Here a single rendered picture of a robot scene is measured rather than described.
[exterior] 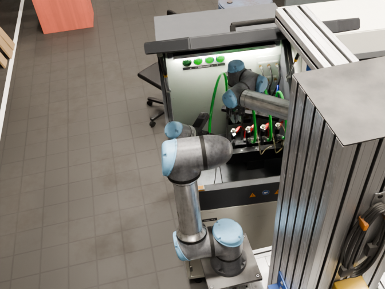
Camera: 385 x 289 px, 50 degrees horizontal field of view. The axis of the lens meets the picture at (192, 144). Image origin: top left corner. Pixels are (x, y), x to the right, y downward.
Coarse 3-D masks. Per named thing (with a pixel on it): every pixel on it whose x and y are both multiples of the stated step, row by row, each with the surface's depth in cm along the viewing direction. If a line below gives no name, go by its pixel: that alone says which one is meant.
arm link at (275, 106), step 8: (232, 88) 172; (240, 88) 171; (248, 88) 174; (224, 96) 171; (232, 96) 169; (240, 96) 168; (248, 96) 166; (256, 96) 164; (264, 96) 162; (272, 96) 161; (232, 104) 170; (240, 104) 170; (248, 104) 166; (256, 104) 163; (264, 104) 161; (272, 104) 158; (280, 104) 156; (288, 104) 155; (264, 112) 163; (272, 112) 159; (280, 112) 156
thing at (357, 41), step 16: (320, 16) 210; (336, 16) 209; (352, 16) 208; (368, 16) 207; (384, 16) 206; (352, 32) 197; (368, 32) 198; (384, 32) 198; (352, 48) 201; (368, 48) 202; (384, 48) 202; (304, 64) 203
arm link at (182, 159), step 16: (176, 144) 131; (192, 144) 131; (176, 160) 130; (192, 160) 130; (176, 176) 134; (192, 176) 134; (176, 192) 141; (192, 192) 140; (176, 208) 147; (192, 208) 144; (192, 224) 148; (176, 240) 155; (192, 240) 151; (208, 240) 155; (192, 256) 155; (208, 256) 157
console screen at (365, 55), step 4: (364, 52) 202; (368, 52) 202; (372, 52) 203; (376, 52) 203; (380, 52) 203; (384, 52) 203; (356, 56) 203; (360, 56) 203; (364, 56) 203; (368, 56) 203; (372, 56) 204; (376, 56) 204; (380, 56) 204; (360, 60) 204
